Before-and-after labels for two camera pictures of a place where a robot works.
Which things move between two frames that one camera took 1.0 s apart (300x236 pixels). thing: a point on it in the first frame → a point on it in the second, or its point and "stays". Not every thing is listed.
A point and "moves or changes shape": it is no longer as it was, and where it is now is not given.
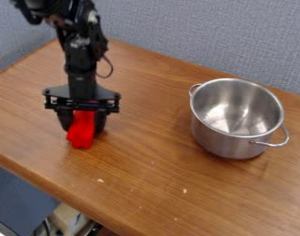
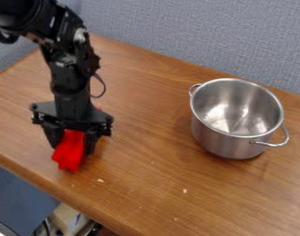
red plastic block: x=82 y=128 moves or changes shape
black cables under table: x=42 y=230 stays
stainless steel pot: x=236 y=118 stays
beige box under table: x=69 y=222 stays
